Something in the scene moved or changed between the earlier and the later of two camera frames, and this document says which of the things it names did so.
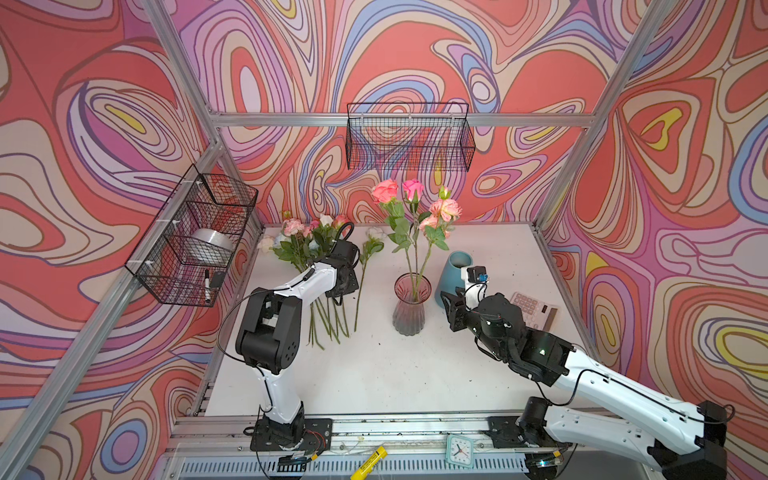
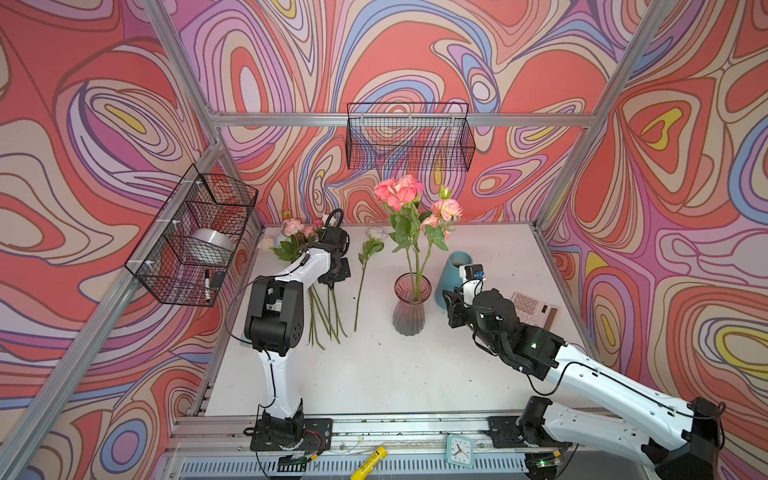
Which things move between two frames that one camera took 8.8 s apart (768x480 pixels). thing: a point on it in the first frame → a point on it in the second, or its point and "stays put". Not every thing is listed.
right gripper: [456, 311] stays put
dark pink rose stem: [413, 191] → [405, 227]
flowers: [442, 213] stays put
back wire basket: [409, 136] stays put
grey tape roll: [211, 240] stays put
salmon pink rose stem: [314, 322] → [401, 195]
